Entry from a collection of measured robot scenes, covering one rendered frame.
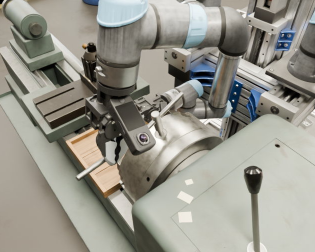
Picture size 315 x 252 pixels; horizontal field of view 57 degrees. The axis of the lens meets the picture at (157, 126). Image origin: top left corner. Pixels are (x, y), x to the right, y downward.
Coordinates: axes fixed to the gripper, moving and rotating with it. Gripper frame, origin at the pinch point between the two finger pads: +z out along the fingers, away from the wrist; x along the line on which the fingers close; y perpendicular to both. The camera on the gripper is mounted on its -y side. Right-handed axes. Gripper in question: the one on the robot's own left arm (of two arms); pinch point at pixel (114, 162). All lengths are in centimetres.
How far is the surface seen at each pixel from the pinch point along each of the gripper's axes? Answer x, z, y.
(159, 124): -14.5, -3.6, 2.9
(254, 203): -10.6, -8.6, -26.9
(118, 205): -12.9, 39.8, 12.5
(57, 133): -10, 36, 54
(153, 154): -12.5, 4.4, 0.9
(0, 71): -38, 121, 263
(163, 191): -5.6, 2.1, -10.8
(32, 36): -23, 19, 111
